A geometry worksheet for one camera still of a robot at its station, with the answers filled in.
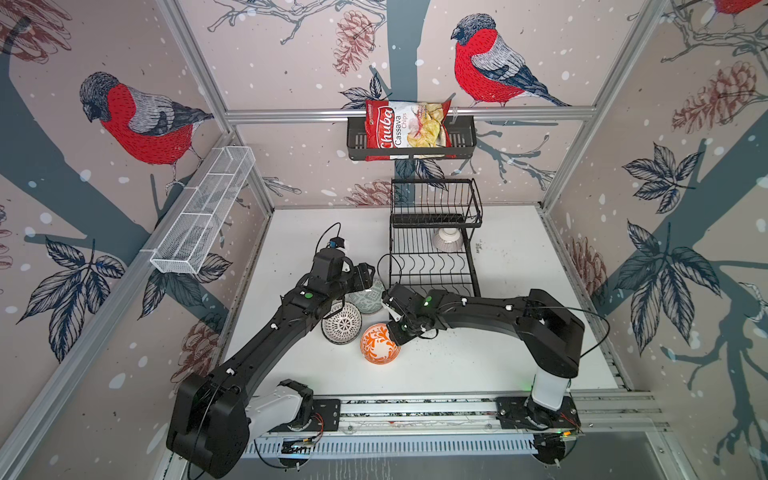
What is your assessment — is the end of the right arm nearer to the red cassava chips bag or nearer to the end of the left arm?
the end of the left arm

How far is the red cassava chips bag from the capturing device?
2.86ft

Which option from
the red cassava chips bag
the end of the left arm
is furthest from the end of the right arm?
the red cassava chips bag
